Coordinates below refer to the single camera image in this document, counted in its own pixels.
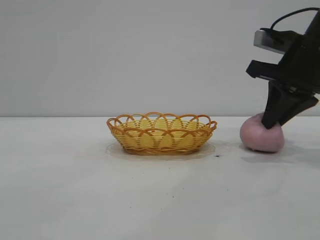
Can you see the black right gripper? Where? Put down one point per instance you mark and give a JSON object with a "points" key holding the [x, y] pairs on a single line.
{"points": [[300, 70]]}

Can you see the pink peach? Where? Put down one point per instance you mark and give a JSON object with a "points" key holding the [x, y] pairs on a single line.
{"points": [[257, 140]]}

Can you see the woven wicker basket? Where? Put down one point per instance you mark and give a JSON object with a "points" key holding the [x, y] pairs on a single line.
{"points": [[162, 140]]}

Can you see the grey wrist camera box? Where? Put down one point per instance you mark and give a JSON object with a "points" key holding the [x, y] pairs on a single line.
{"points": [[265, 41]]}

